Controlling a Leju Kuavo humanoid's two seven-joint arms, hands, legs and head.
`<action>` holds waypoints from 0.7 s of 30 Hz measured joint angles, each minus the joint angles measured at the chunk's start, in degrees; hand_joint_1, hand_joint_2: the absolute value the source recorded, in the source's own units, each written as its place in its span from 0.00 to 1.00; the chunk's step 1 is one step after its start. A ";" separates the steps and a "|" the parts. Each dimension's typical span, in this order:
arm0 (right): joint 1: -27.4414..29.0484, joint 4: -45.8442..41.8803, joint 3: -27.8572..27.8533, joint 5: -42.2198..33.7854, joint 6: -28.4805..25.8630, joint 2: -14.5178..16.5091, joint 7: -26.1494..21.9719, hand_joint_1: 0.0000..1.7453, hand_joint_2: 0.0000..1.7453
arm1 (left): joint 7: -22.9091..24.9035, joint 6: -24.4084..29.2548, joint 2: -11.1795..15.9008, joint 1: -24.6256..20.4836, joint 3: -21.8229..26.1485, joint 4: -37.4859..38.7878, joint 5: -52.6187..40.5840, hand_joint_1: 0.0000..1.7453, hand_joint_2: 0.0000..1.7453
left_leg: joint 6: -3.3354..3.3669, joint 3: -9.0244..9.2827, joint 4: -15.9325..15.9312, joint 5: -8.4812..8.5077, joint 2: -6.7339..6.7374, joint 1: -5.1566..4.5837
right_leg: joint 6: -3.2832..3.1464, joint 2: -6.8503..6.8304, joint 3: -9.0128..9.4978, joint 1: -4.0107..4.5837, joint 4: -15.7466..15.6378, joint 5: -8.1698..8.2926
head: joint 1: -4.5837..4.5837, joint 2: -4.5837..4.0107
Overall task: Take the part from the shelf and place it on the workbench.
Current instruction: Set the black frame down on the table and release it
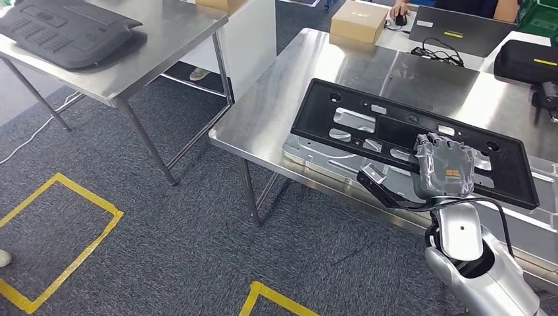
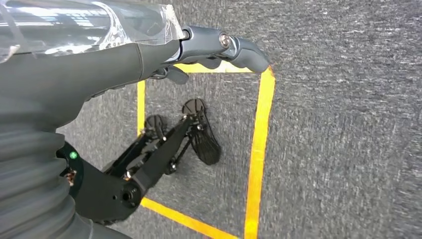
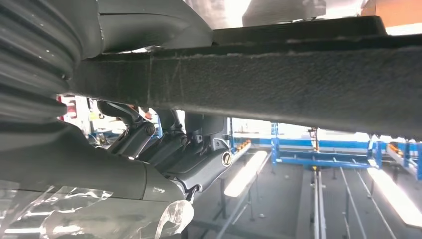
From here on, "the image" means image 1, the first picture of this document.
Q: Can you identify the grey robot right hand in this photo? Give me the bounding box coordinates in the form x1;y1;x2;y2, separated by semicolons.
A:
413;132;476;199

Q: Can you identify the black plastic panel part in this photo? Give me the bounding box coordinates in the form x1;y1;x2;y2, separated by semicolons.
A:
290;78;540;211

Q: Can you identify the steel workbench table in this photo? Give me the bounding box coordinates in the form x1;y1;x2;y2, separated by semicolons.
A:
208;27;558;290

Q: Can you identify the black handheld device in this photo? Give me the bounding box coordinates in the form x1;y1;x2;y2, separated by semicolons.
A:
530;80;558;124

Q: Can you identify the black zip case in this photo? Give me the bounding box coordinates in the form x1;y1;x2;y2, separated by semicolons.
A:
493;39;558;86

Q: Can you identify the silver stamped metal plate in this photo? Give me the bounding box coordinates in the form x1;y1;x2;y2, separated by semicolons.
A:
282;130;558;265

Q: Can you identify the dark grey laptop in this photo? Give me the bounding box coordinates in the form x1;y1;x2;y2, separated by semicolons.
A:
408;5;518;59

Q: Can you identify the person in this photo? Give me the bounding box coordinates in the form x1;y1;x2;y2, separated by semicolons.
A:
389;0;520;24

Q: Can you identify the cardboard box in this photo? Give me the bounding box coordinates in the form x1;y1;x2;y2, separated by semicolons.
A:
330;0;390;45
195;0;248;14

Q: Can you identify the green plastic crate stack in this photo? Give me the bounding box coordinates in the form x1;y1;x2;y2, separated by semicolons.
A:
516;0;558;43

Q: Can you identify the yellow floor tape square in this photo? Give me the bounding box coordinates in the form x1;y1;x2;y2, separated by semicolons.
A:
238;281;322;316
0;172;126;315

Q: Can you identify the dark grey moulded panel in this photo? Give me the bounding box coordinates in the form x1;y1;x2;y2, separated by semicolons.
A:
0;0;144;70

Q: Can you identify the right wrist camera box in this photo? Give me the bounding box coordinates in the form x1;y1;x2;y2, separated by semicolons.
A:
356;163;432;211

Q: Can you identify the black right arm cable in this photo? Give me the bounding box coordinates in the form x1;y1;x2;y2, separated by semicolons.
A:
407;196;516;259

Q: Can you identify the black charger cable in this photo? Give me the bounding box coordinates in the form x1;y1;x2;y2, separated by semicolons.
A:
409;37;466;68

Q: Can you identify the white floor cable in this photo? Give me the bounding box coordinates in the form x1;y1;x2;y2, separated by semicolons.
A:
0;89;84;166

